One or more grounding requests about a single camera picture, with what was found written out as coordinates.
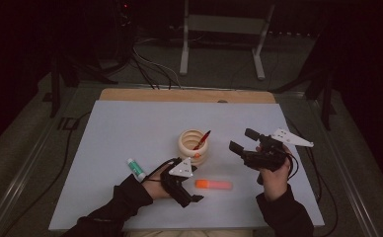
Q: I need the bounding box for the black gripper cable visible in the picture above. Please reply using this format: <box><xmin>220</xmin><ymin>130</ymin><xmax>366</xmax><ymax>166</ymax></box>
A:
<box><xmin>143</xmin><ymin>157</ymin><xmax>183</xmax><ymax>183</ymax></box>
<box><xmin>286</xmin><ymin>151</ymin><xmax>300</xmax><ymax>181</ymax></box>

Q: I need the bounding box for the black stand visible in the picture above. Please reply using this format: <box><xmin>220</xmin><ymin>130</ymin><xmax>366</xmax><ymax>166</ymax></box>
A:
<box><xmin>49</xmin><ymin>55</ymin><xmax>118</xmax><ymax>119</ymax></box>
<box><xmin>271</xmin><ymin>19</ymin><xmax>338</xmax><ymax>131</ymax></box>

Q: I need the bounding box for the person's left hand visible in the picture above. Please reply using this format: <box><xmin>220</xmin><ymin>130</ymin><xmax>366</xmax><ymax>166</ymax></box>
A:
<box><xmin>142</xmin><ymin>163</ymin><xmax>174</xmax><ymax>200</ymax></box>

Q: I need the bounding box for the orange highlighter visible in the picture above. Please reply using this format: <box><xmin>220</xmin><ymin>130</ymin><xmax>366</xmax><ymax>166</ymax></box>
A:
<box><xmin>194</xmin><ymin>179</ymin><xmax>233</xmax><ymax>191</ymax></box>

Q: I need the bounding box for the white metal stand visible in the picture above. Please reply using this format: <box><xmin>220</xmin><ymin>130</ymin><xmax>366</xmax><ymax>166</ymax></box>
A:
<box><xmin>179</xmin><ymin>0</ymin><xmax>276</xmax><ymax>81</ymax></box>

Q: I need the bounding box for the cream ringed duck pen holder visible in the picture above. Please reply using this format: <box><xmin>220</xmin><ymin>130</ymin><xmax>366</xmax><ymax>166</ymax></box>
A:
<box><xmin>178</xmin><ymin>128</ymin><xmax>209</xmax><ymax>167</ymax></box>

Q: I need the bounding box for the person's right hand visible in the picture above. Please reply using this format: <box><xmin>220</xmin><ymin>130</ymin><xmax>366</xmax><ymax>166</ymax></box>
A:
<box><xmin>257</xmin><ymin>144</ymin><xmax>293</xmax><ymax>202</ymax></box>

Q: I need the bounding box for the black floor cable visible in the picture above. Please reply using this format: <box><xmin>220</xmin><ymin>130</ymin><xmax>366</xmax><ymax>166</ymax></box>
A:
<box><xmin>285</xmin><ymin>118</ymin><xmax>341</xmax><ymax>237</ymax></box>
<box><xmin>1</xmin><ymin>112</ymin><xmax>93</xmax><ymax>237</ymax></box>

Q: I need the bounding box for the red pen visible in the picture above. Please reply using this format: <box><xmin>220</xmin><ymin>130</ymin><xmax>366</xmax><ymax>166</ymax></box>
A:
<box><xmin>192</xmin><ymin>129</ymin><xmax>212</xmax><ymax>151</ymax></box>

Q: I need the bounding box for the wooden table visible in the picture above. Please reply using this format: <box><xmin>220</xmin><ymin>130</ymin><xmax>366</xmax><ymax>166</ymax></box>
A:
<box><xmin>99</xmin><ymin>88</ymin><xmax>276</xmax><ymax>105</ymax></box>

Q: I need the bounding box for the white floor cable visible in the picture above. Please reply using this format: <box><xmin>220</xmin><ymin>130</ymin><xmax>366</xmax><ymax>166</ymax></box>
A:
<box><xmin>132</xmin><ymin>47</ymin><xmax>183</xmax><ymax>90</ymax></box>

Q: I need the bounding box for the green glue stick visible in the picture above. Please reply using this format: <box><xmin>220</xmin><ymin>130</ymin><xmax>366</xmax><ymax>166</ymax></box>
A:
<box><xmin>126</xmin><ymin>157</ymin><xmax>147</xmax><ymax>183</ymax></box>

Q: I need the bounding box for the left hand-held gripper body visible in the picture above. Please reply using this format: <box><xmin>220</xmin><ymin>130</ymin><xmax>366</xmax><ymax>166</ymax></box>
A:
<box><xmin>160</xmin><ymin>157</ymin><xmax>195</xmax><ymax>208</ymax></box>

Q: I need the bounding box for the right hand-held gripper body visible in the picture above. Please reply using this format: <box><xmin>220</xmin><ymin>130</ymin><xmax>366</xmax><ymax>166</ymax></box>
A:
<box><xmin>240</xmin><ymin>127</ymin><xmax>315</xmax><ymax>186</ymax></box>

